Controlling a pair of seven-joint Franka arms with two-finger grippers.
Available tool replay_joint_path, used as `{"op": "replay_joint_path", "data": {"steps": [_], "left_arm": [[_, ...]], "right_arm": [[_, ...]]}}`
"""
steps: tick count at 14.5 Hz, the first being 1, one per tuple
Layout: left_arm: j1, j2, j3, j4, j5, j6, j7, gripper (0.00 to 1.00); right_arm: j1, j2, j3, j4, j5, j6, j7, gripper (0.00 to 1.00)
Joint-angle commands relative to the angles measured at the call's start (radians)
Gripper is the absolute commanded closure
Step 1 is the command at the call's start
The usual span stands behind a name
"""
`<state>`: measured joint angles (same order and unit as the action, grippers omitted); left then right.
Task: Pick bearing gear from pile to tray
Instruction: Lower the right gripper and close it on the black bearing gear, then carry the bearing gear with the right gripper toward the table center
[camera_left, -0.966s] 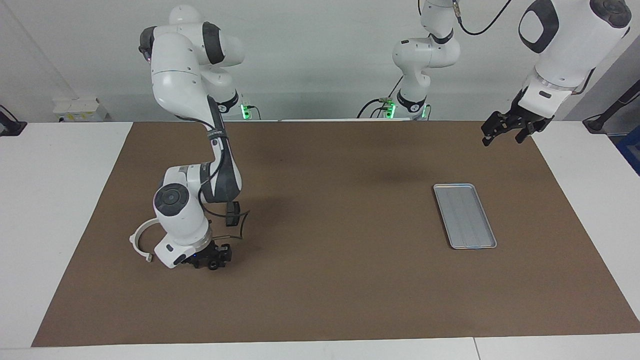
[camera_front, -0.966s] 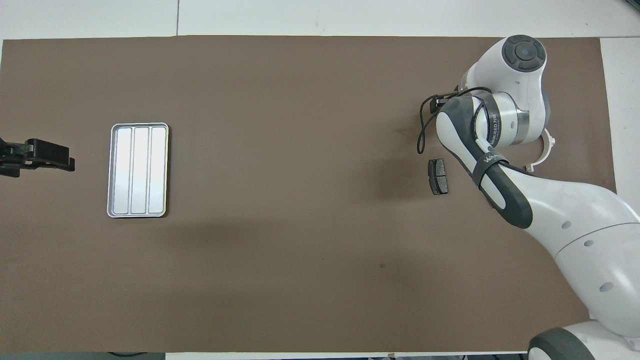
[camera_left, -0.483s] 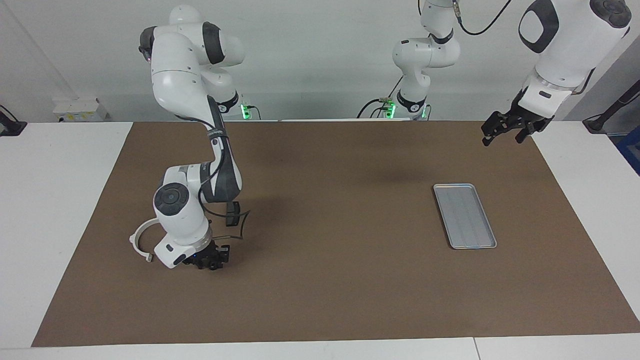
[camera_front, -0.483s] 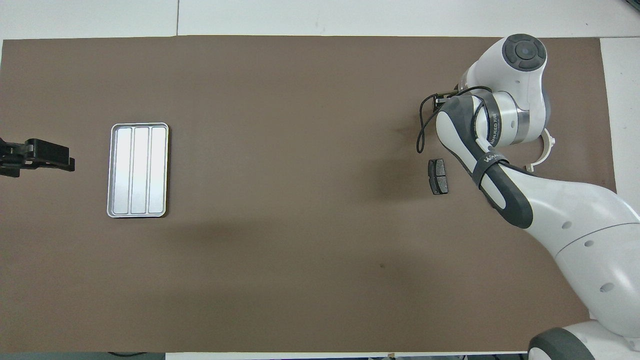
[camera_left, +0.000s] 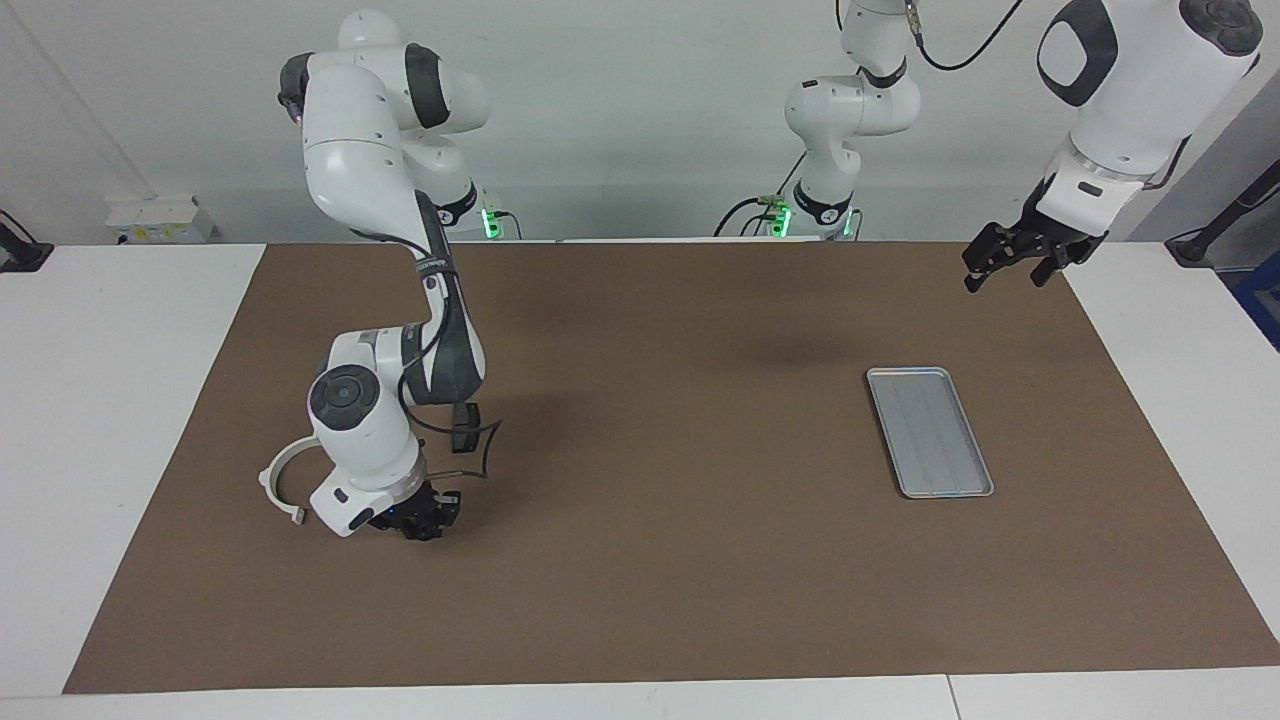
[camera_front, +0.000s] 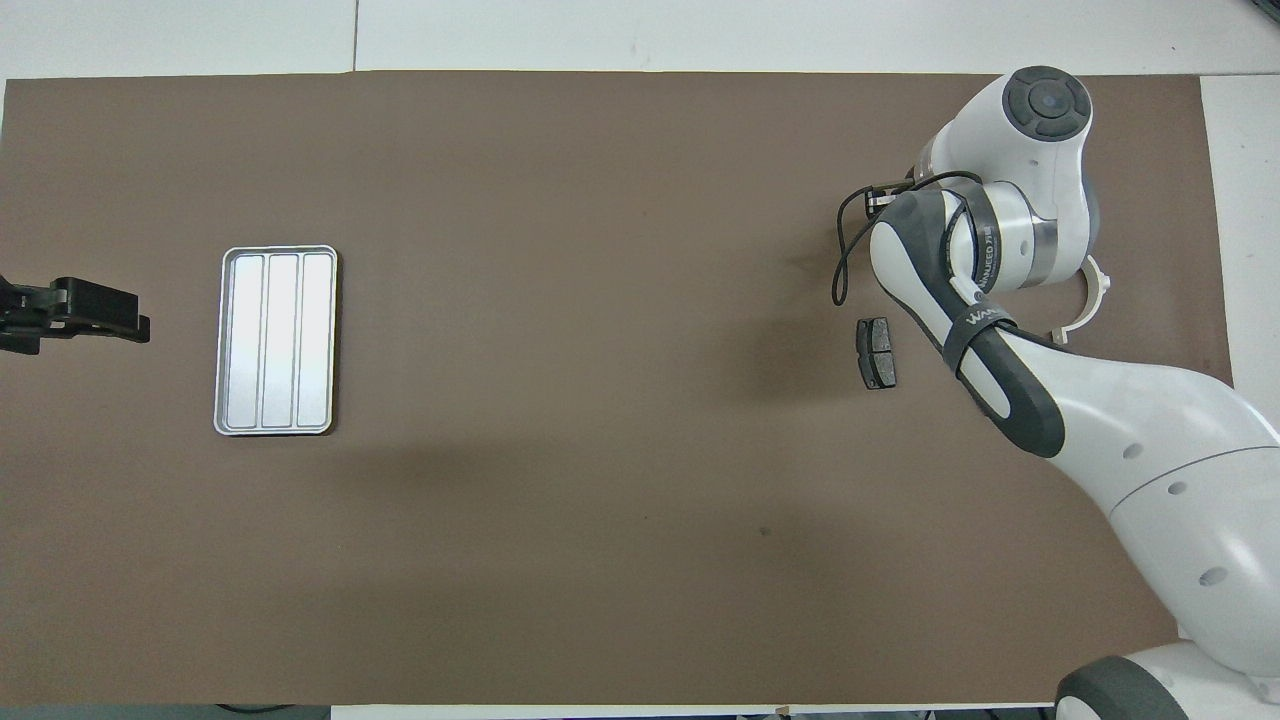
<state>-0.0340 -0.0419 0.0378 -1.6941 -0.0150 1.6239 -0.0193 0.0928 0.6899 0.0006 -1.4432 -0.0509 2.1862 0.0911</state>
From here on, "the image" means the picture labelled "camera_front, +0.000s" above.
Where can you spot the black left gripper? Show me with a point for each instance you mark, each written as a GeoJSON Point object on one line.
{"type": "Point", "coordinates": [30, 308]}

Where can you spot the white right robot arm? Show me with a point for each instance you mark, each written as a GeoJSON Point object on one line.
{"type": "Point", "coordinates": [1150, 430]}

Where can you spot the silver metal tray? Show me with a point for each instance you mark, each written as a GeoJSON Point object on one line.
{"type": "Point", "coordinates": [275, 340]}

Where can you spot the brown table mat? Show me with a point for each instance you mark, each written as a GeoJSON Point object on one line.
{"type": "Point", "coordinates": [600, 450]}

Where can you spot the dark grey rectangular brake pad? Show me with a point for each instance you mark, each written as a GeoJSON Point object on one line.
{"type": "Point", "coordinates": [876, 352]}

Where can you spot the white curved plastic bracket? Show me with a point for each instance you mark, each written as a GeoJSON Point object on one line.
{"type": "Point", "coordinates": [1103, 290]}

